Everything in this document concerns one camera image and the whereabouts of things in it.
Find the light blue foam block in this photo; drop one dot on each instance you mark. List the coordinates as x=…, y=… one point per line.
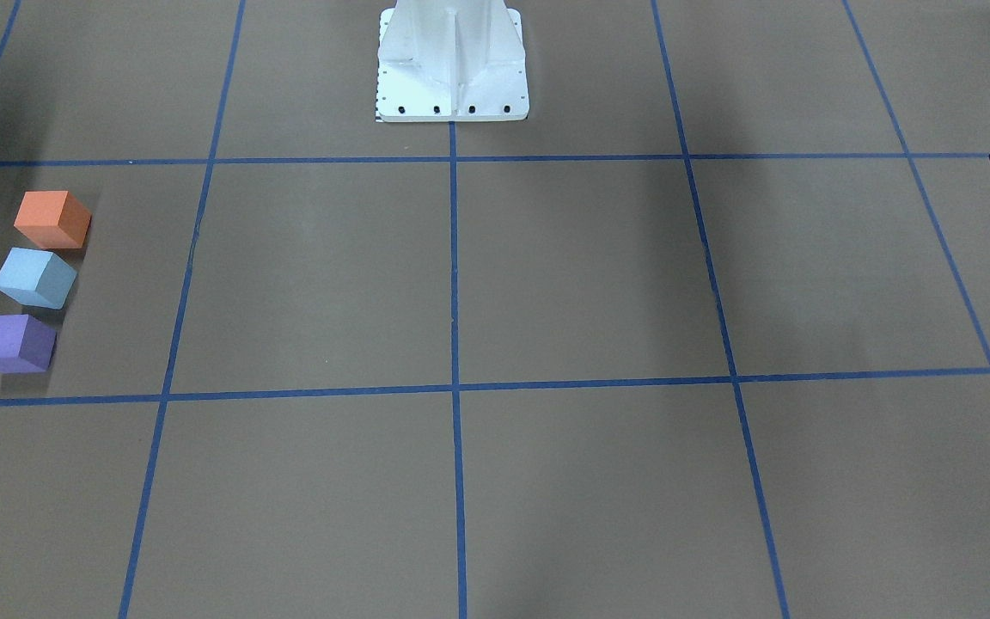
x=37, y=278

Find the orange foam block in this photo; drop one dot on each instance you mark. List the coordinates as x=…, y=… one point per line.
x=53, y=220

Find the purple foam block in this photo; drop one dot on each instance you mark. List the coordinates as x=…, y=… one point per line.
x=26, y=344

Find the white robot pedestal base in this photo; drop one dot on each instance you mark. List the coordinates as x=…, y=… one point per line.
x=451, y=61

